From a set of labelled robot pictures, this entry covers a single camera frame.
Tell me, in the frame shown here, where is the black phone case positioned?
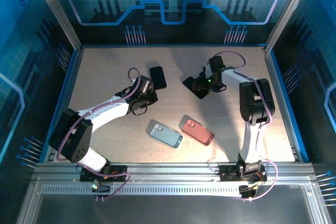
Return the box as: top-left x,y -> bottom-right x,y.
149,66 -> 168,90

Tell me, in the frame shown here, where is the wide aluminium frame rail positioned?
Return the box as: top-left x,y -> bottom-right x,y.
30,162 -> 320,186

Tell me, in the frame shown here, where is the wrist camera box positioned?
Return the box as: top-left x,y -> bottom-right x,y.
208,56 -> 226,72
136,76 -> 153,93

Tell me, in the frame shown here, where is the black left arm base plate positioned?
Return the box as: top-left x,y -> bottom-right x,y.
79,164 -> 129,183

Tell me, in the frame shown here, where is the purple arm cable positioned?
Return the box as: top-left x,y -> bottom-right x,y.
209,50 -> 279,202
56,67 -> 144,201

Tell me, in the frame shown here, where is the blue-grey phone case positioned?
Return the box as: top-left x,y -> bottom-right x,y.
149,123 -> 183,149

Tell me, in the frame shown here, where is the slotted metal cable duct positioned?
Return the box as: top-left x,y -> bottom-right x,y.
41,185 -> 244,196

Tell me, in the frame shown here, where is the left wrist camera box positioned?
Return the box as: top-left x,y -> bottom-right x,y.
136,76 -> 153,93

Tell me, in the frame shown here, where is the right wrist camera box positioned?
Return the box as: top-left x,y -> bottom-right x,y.
208,56 -> 226,72

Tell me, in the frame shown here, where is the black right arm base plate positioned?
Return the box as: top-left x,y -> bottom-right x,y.
218,164 -> 268,183

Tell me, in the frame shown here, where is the aluminium frame post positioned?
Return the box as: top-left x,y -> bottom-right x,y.
264,0 -> 316,53
29,0 -> 84,51

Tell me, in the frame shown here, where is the small controller box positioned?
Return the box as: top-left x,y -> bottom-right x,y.
238,183 -> 259,200
90,180 -> 111,198

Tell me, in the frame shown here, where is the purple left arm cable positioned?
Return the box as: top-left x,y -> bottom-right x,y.
56,67 -> 144,201

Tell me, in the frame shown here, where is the dark steel plate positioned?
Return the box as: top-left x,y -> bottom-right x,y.
33,194 -> 316,224

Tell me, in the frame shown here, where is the red phone case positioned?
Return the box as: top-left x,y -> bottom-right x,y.
179,119 -> 215,146

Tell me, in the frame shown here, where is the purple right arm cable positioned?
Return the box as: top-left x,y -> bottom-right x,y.
209,50 -> 279,202

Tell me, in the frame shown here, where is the thin blue table edge strip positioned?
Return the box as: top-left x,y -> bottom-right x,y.
80,43 -> 266,49

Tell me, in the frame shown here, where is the aluminium side rail blue trim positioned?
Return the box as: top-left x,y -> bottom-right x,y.
262,47 -> 311,163
39,47 -> 85,163

